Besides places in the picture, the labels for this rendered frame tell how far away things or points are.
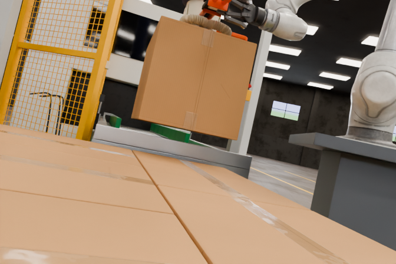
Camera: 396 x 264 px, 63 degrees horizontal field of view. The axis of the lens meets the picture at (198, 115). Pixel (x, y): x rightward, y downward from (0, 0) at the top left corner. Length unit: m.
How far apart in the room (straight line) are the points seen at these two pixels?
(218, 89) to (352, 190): 0.60
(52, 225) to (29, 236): 0.04
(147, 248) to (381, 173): 1.02
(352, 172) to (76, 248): 1.04
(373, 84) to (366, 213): 0.45
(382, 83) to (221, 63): 0.56
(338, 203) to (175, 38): 0.83
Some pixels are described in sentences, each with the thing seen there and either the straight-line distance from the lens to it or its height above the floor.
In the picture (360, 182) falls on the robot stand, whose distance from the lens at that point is 1.25.
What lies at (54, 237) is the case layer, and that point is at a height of 0.54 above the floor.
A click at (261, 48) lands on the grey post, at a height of 2.01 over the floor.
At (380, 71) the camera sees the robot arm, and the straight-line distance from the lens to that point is 1.11.
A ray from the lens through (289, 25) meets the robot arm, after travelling 1.44.
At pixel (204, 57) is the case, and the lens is 1.26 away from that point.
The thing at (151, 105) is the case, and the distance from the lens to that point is 1.20.
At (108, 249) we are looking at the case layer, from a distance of 0.34.
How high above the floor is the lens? 0.67
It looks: 3 degrees up
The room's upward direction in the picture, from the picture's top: 13 degrees clockwise
